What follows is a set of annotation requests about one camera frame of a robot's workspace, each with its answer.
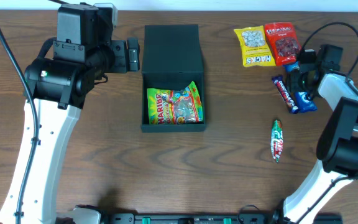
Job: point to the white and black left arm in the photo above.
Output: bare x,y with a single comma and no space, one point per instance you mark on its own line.
67,67

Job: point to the black open gift box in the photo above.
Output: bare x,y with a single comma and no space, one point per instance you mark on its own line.
172,59

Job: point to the blue Oreo cookie pack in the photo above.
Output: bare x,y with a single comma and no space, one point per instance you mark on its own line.
303,101

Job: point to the red candy bag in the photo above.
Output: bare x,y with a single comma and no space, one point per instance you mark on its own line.
283,41

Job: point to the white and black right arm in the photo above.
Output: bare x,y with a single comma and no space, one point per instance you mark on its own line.
337,148

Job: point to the green KitKat Chunky bar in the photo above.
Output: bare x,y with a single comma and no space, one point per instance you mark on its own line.
276,142

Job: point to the yellow Hacks candy bag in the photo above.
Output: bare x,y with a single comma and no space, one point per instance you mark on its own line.
254,47

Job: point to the Haribo worms gummy bag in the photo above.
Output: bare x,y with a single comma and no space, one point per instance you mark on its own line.
175,106

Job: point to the purple Dairy Milk chocolate bar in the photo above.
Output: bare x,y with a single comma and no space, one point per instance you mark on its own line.
288,100

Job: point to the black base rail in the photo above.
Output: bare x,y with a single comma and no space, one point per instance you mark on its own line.
197,219

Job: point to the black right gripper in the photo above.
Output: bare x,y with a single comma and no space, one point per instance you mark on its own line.
305,76

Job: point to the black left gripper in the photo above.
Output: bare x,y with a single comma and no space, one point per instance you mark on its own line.
132,56

